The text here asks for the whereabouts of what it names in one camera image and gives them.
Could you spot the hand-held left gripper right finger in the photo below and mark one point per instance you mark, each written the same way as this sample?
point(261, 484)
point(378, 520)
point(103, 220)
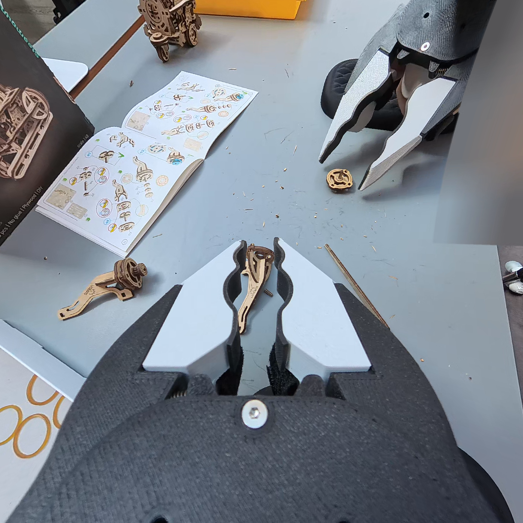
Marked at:
point(322, 327)

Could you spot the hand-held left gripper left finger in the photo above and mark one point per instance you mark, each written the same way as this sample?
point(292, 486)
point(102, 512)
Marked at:
point(192, 322)

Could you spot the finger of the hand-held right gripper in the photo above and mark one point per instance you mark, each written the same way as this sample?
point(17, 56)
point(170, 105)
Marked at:
point(412, 122)
point(359, 94)

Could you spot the wooden lever part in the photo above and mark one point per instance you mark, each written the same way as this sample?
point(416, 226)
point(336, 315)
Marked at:
point(253, 286)

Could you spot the wooden gear wheel assembly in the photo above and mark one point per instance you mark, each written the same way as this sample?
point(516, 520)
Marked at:
point(339, 179)

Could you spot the wooden model vehicle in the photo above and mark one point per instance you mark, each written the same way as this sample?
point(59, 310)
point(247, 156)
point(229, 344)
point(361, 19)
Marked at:
point(171, 28)

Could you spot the black model kit box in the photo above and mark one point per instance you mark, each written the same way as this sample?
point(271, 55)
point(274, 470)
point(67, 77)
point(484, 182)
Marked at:
point(32, 122)

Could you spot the black padded cushion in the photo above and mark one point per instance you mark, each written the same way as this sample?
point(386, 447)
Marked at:
point(339, 81)

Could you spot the thin wooden stick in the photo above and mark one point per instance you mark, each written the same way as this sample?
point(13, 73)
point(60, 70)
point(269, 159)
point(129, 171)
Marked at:
point(355, 284)

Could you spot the wooden lever wheel assembly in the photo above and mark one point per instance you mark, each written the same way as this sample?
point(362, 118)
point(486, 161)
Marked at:
point(122, 276)

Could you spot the yellow plastic bin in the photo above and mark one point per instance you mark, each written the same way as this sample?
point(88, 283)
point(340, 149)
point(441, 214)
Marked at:
point(245, 8)

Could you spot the white instruction booklet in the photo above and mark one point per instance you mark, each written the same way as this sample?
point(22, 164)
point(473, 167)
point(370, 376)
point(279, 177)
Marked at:
point(143, 163)

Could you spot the white cardboard tray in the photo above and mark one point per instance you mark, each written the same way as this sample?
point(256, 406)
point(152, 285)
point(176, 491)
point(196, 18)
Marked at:
point(24, 355)

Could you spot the yellow rubber bands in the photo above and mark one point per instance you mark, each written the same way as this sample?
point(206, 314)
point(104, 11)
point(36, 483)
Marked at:
point(15, 435)

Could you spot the white flat board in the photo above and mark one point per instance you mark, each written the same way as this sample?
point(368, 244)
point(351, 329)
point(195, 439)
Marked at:
point(65, 73)

